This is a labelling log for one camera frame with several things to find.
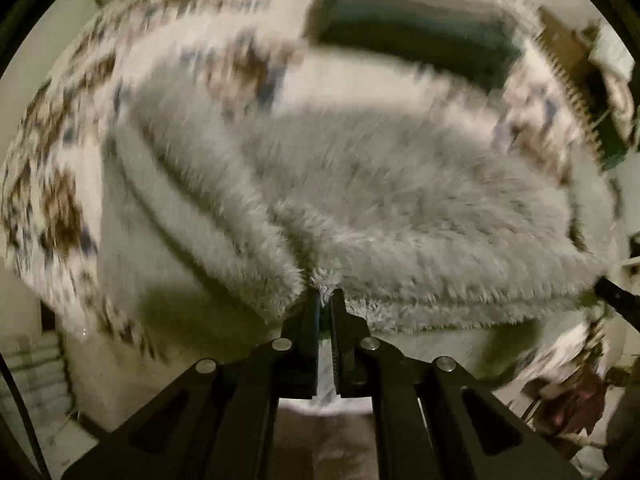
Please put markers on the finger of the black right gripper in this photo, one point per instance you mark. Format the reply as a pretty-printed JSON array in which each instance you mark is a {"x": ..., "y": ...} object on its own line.
[{"x": 626, "y": 304}]

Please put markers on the dark green folded garment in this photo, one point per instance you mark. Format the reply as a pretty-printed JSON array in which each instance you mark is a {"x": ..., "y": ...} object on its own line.
[{"x": 454, "y": 36}]

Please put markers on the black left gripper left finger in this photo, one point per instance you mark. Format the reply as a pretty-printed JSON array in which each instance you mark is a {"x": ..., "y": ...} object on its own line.
[{"x": 215, "y": 421}]

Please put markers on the floral cream brown blanket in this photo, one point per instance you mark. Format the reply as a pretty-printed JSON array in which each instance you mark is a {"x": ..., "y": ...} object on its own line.
[{"x": 252, "y": 57}]

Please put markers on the grey fluffy fleece pants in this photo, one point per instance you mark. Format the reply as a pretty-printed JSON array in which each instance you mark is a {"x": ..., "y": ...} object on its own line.
[{"x": 228, "y": 223}]

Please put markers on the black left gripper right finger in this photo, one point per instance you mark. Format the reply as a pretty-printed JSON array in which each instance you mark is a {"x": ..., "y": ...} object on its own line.
[{"x": 433, "y": 420}]

